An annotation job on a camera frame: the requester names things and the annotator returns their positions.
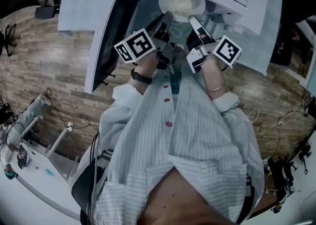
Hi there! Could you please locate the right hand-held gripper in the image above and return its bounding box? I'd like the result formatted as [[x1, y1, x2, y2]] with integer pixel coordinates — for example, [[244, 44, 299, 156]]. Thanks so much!
[[186, 15, 243, 74]]

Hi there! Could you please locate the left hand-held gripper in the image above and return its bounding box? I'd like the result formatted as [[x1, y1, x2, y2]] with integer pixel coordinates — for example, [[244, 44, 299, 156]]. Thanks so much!
[[114, 10, 175, 71]]

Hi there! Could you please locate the white plate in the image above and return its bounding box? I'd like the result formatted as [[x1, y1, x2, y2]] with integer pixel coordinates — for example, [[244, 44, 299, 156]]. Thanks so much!
[[158, 0, 207, 23]]

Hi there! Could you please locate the pale round food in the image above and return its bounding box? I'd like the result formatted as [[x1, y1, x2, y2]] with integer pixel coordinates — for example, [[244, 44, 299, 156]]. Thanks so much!
[[167, 0, 196, 15]]

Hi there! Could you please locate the person's right forearm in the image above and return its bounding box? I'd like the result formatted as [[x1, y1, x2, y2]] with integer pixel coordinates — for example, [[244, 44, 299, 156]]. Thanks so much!
[[201, 55, 229, 100]]

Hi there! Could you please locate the person's left forearm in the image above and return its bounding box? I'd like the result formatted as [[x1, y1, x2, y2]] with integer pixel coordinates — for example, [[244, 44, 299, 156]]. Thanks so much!
[[128, 54, 160, 96]]

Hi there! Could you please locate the white microwave oven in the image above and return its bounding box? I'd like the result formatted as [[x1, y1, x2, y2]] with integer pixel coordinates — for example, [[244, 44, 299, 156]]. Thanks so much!
[[57, 0, 284, 77]]

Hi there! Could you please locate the person's right hand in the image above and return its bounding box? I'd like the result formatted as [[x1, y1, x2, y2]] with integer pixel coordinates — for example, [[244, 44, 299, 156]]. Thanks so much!
[[185, 30, 207, 52]]

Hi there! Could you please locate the black wristband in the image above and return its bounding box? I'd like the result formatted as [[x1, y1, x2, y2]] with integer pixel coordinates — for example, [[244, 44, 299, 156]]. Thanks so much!
[[130, 69, 153, 85]]

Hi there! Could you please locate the black bag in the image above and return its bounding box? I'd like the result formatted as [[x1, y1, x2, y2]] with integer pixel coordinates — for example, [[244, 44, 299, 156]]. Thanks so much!
[[270, 42, 294, 67]]

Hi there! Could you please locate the person's striped shirt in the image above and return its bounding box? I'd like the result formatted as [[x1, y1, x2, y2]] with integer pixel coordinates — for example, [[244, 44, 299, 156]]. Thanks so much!
[[92, 69, 266, 225]]

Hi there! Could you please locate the grey office chair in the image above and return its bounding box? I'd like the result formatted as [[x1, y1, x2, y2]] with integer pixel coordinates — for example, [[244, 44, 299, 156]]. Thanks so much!
[[34, 5, 61, 20]]

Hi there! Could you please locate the white desk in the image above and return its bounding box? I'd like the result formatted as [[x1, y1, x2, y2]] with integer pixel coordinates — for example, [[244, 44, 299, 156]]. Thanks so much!
[[0, 127, 82, 222]]

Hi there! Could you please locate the gold bracelet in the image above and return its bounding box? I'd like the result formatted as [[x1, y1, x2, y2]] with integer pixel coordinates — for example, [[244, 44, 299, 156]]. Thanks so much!
[[206, 84, 227, 93]]

